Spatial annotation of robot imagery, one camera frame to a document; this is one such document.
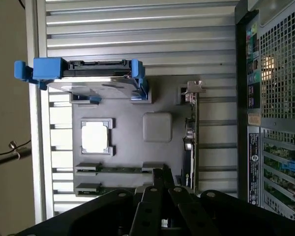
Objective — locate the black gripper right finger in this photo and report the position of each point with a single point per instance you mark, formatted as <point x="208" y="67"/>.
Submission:
<point x="194" y="214"/>

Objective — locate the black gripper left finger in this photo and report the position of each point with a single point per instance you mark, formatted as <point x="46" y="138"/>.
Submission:
<point x="147" y="211"/>

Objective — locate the green RAM stick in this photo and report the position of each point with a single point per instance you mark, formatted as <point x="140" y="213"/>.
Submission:
<point x="108" y="191"/>

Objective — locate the grey printed parts rack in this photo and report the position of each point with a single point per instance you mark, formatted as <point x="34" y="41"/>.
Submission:
<point x="127" y="152"/>

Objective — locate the grey square socket cover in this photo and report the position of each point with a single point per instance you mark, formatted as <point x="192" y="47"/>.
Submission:
<point x="157" y="127"/>

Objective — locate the silver CPU chip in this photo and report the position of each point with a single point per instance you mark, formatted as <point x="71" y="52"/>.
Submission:
<point x="94" y="135"/>

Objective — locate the blue card retention latch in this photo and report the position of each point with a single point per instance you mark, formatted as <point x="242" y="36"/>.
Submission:
<point x="293" y="166"/>

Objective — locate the hard disk in blue caddy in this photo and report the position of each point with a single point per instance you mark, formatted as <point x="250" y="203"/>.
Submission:
<point x="88" y="84"/>

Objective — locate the black open PC case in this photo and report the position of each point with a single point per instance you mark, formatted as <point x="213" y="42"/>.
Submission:
<point x="273" y="98"/>

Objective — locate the graphics card with metal bracket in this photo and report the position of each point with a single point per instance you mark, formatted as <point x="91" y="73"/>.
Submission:
<point x="190" y="147"/>

